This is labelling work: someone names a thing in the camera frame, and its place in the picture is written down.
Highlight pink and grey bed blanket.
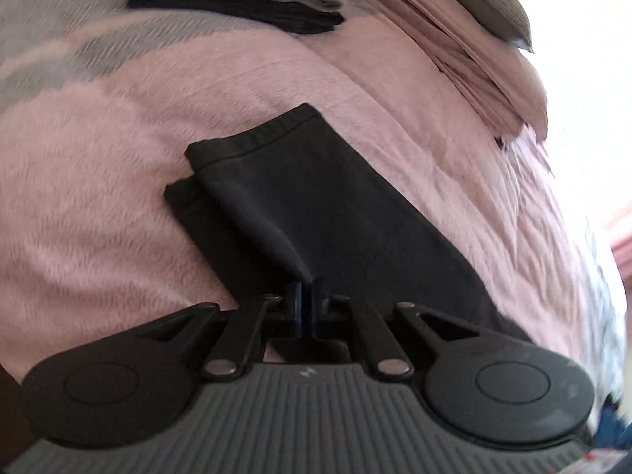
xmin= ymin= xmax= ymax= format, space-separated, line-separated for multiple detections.
xmin=0 ymin=0 xmax=629 ymax=406

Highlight dark folded garment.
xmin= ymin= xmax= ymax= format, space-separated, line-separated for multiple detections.
xmin=128 ymin=0 xmax=346 ymax=37

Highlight dark pants with brass button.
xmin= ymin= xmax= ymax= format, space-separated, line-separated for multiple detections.
xmin=164 ymin=103 xmax=535 ymax=367

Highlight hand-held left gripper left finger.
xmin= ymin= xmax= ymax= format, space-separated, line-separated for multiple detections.
xmin=134 ymin=280 xmax=304 ymax=382

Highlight blue cloth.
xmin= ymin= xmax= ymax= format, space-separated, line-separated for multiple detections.
xmin=594 ymin=394 xmax=632 ymax=451

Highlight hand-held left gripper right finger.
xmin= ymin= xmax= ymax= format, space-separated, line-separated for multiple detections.
xmin=311 ymin=278 xmax=495 ymax=382

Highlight pink pillow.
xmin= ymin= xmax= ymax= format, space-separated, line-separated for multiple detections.
xmin=330 ymin=0 xmax=550 ymax=143

